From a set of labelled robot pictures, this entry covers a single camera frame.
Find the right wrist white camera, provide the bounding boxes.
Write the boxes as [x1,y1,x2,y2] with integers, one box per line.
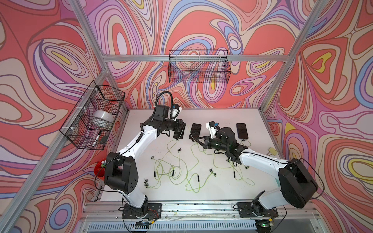
[206,121,220,139]

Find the yellow binder clip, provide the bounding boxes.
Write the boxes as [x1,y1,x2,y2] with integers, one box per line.
[267,147,278,156]

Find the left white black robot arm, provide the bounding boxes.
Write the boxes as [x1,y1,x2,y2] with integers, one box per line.
[104,104,186,209]

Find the left black wire basket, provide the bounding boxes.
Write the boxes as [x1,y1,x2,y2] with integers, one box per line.
[60,81,125,150]

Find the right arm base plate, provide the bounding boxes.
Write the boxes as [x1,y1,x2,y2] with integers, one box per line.
[235,202,279,218]

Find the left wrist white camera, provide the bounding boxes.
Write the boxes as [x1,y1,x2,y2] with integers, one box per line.
[171,104,182,120]

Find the wrist white camera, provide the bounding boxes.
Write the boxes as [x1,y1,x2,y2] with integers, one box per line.
[171,104,182,120]
[206,121,220,139]

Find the blue phone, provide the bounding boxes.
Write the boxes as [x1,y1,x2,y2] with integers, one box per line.
[236,123,249,140]

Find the white tape roll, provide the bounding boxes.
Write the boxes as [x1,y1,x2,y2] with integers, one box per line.
[93,110,114,127]

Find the green earphones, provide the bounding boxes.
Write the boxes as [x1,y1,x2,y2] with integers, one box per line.
[184,143,215,193]
[240,139,252,170]
[161,139,187,185]
[200,149,255,186]
[144,156,172,189]

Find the black marker in basket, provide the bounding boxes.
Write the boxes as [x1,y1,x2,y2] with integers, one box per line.
[91,130,108,147]

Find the back black wire basket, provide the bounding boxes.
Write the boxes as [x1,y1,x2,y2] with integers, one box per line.
[168,49,231,83]

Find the red cup with markers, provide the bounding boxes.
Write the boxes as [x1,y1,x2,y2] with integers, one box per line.
[94,159,106,180]

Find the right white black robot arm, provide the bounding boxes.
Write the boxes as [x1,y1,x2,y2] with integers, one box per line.
[195,127,319,213]

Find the black phone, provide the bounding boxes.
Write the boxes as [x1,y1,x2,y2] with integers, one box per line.
[173,129,184,140]
[188,123,202,141]

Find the black wire basket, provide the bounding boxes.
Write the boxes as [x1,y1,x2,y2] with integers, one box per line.
[60,81,125,150]
[168,49,231,83]

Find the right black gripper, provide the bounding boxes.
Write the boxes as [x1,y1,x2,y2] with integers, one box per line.
[195,135,228,151]

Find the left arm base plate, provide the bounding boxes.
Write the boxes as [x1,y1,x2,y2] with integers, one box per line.
[118,203,162,220]

